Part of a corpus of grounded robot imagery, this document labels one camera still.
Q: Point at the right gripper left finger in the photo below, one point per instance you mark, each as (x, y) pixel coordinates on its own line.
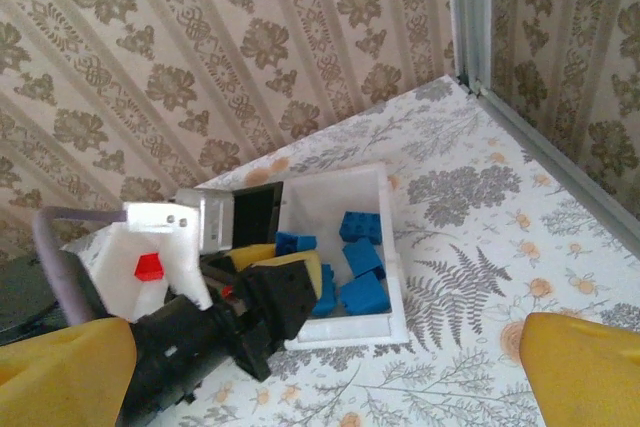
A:
(60, 377)

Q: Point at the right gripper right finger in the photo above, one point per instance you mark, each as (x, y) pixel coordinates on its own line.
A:
(585, 377)

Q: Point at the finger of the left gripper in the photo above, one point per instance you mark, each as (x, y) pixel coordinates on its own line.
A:
(285, 297)
(245, 258)

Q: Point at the black plastic bin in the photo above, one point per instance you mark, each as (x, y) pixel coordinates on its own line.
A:
(255, 217)

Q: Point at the red lego brick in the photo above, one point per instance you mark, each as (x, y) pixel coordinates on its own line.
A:
(149, 267)

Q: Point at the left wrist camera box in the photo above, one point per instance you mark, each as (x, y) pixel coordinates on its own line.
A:
(160, 217)

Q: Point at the aluminium table side rail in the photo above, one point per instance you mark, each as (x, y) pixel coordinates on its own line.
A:
(550, 152)

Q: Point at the aluminium frame post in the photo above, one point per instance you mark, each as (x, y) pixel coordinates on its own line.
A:
(470, 7)

